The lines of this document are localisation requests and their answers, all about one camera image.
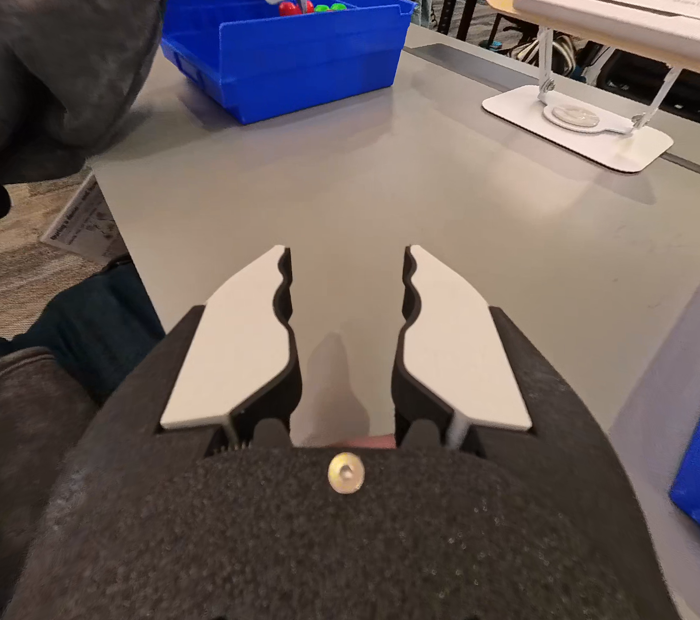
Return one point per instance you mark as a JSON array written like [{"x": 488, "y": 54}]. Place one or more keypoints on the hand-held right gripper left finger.
[{"x": 229, "y": 346}]

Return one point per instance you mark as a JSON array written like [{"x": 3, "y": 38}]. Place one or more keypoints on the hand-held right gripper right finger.
[{"x": 465, "y": 346}]

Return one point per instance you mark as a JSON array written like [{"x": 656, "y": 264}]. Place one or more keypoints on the blue divided plastic bin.
[{"x": 306, "y": 78}]

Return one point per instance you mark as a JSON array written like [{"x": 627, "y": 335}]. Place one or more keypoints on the grey desk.
[{"x": 383, "y": 193}]

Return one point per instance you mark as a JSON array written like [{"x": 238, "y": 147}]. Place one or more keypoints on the person's blue jeans leg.
[{"x": 93, "y": 330}]

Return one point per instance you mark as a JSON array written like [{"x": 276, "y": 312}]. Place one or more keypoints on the printed paper sheet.
[{"x": 87, "y": 226}]

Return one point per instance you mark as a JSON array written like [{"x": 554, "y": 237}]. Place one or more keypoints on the white folding book stand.
[{"x": 601, "y": 139}]

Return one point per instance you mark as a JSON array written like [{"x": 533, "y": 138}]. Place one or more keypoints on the striped bag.
[{"x": 563, "y": 54}]

